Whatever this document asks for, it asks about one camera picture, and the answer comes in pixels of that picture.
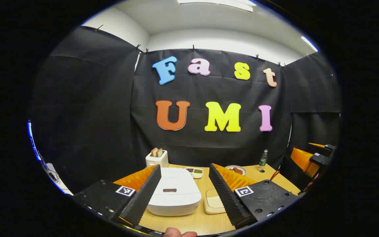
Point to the blue lit screen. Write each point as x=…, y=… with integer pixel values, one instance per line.
x=33, y=141

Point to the white round plate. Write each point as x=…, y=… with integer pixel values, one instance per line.
x=240, y=172

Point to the white side desk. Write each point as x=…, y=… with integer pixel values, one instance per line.
x=58, y=179

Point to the clear rice container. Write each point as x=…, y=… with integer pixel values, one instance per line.
x=214, y=202

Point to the toast bread slice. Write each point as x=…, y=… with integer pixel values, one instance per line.
x=160, y=152
x=154, y=152

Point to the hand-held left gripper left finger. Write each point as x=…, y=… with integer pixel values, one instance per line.
x=143, y=197

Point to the white toaster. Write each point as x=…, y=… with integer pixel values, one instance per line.
x=156, y=160

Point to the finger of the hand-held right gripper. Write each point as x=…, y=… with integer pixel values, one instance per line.
x=303, y=159
x=329, y=148

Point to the black backdrop cloth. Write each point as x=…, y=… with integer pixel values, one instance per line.
x=94, y=115

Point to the clear plastic water bottle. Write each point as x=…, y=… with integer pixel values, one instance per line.
x=263, y=161

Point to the large ceiling light panel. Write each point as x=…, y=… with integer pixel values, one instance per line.
x=219, y=4

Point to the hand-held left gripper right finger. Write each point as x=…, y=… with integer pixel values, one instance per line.
x=229, y=200

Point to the white divided condiment dish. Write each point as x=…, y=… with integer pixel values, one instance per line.
x=194, y=172

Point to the narrow ceiling light strip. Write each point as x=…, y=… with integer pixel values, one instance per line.
x=309, y=43

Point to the white rice cooker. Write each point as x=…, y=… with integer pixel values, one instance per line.
x=176, y=194

